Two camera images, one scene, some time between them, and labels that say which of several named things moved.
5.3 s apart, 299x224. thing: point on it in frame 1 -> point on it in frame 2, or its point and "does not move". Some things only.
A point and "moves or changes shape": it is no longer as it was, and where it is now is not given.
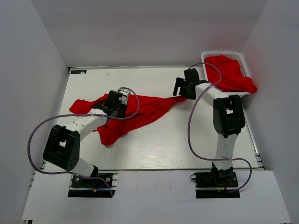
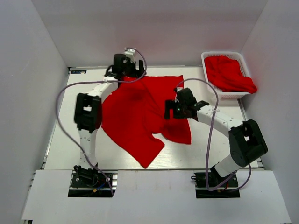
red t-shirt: (138, 108) moves or changes shape
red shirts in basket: (226, 74) does not move
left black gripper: (124, 108) -> (136, 72)
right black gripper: (180, 82) -> (171, 104)
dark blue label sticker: (79, 72) does not move
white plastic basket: (236, 55) does not move
